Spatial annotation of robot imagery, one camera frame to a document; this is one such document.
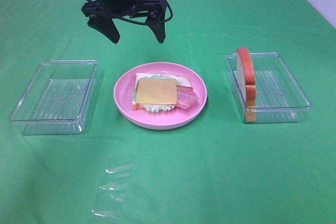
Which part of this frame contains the bacon strip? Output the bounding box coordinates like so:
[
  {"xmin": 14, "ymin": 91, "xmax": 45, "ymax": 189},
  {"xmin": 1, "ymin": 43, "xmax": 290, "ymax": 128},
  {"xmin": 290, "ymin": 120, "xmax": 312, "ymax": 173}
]
[
  {"xmin": 176, "ymin": 85, "xmax": 194, "ymax": 92},
  {"xmin": 176, "ymin": 88, "xmax": 198, "ymax": 109}
]

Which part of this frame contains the white bread slice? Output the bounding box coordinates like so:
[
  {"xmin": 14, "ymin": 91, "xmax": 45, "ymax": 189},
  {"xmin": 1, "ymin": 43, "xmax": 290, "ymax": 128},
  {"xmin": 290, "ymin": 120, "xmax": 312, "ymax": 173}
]
[{"xmin": 131, "ymin": 72, "xmax": 194, "ymax": 111}]

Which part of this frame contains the green tablecloth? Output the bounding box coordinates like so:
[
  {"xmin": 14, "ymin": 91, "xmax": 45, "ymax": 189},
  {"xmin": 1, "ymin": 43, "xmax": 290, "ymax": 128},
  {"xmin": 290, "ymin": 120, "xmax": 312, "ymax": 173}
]
[{"xmin": 1, "ymin": 0, "xmax": 335, "ymax": 223}]

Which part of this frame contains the clear plastic container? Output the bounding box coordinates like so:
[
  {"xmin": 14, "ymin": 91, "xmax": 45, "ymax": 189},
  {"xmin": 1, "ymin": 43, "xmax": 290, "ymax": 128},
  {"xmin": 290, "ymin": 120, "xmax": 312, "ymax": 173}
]
[
  {"xmin": 226, "ymin": 52, "xmax": 311, "ymax": 123},
  {"xmin": 9, "ymin": 60, "xmax": 98, "ymax": 135}
]

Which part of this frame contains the yellow cheese slice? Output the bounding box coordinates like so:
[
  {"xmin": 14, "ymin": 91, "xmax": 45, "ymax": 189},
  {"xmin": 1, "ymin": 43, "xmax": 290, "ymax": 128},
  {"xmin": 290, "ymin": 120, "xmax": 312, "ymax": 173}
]
[{"xmin": 135, "ymin": 78, "xmax": 177, "ymax": 105}]

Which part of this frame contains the clear tape patch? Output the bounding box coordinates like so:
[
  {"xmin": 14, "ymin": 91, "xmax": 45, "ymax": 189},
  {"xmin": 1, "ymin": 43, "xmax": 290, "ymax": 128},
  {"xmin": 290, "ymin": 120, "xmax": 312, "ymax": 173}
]
[{"xmin": 91, "ymin": 153, "xmax": 135, "ymax": 223}]

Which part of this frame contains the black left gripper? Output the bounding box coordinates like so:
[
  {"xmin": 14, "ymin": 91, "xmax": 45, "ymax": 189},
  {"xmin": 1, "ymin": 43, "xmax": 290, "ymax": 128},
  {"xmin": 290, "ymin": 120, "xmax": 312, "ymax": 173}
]
[{"xmin": 81, "ymin": 0, "xmax": 168, "ymax": 44}]

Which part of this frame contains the pink round plate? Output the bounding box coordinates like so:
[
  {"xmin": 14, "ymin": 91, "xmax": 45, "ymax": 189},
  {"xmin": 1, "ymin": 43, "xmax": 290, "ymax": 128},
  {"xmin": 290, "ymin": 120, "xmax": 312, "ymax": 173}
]
[{"xmin": 113, "ymin": 62, "xmax": 208, "ymax": 130}]

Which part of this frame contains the clear right plastic container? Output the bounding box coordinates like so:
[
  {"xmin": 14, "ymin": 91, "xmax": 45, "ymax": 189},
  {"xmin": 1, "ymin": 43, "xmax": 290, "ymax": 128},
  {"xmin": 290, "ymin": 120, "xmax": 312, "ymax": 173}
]
[{"xmin": 226, "ymin": 52, "xmax": 311, "ymax": 123}]

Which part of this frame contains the green lettuce leaf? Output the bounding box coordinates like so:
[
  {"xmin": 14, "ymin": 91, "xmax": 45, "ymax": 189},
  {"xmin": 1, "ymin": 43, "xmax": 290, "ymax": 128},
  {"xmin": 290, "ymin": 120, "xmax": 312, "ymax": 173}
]
[{"xmin": 132, "ymin": 73, "xmax": 178, "ymax": 112}]

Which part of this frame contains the clear left plastic container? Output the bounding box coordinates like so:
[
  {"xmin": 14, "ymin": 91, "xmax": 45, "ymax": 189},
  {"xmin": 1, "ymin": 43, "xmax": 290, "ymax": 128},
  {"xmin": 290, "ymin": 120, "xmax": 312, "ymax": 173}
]
[{"xmin": 9, "ymin": 60, "xmax": 98, "ymax": 135}]

